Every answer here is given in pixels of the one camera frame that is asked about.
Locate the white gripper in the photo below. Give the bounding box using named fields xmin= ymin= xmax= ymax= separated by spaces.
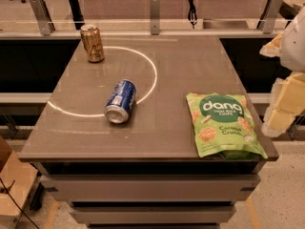
xmin=259 ymin=8 xmax=305 ymax=137

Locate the blue pepsi can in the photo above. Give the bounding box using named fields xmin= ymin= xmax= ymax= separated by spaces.
xmin=105 ymin=79 xmax=136 ymax=124

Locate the gold soda can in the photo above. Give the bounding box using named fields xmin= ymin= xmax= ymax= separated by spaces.
xmin=80 ymin=24 xmax=105 ymax=63

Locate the green dang chips bag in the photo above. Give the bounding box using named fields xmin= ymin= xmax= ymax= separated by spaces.
xmin=186 ymin=93 xmax=268 ymax=160

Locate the grey drawer cabinet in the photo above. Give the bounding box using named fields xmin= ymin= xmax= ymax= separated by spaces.
xmin=35 ymin=159 xmax=264 ymax=229

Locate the black table leg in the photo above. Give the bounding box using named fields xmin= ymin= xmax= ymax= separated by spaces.
xmin=69 ymin=0 xmax=84 ymax=30

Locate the cardboard box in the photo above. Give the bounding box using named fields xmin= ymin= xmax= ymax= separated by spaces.
xmin=0 ymin=136 xmax=37 ymax=229

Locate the right metal bracket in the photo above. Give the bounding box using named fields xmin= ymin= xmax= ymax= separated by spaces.
xmin=261 ymin=0 xmax=283 ymax=33

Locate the metal bracket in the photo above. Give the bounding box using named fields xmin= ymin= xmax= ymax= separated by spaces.
xmin=150 ymin=0 xmax=160 ymax=35
xmin=29 ymin=0 xmax=55 ymax=35
xmin=261 ymin=0 xmax=283 ymax=33

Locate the hanging black cable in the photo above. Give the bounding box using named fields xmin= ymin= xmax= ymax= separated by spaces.
xmin=186 ymin=0 xmax=198 ymax=30

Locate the middle metal bracket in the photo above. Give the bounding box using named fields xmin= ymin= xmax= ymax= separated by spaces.
xmin=150 ymin=0 xmax=160 ymax=35

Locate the left metal bracket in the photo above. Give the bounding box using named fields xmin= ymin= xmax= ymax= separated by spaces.
xmin=29 ymin=0 xmax=55 ymax=35

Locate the black cable on floor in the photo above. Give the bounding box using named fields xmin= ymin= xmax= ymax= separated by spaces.
xmin=0 ymin=177 xmax=41 ymax=229

